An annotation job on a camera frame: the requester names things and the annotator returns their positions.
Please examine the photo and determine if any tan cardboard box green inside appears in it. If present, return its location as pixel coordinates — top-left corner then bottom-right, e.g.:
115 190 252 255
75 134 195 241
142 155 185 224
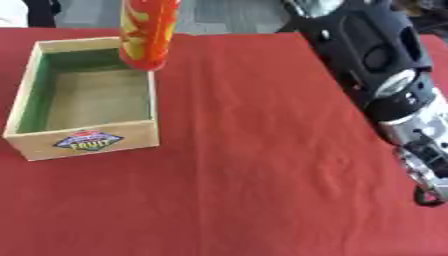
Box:
1 36 161 162

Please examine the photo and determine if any person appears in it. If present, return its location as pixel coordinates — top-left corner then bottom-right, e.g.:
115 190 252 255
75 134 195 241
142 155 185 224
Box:
0 0 63 29

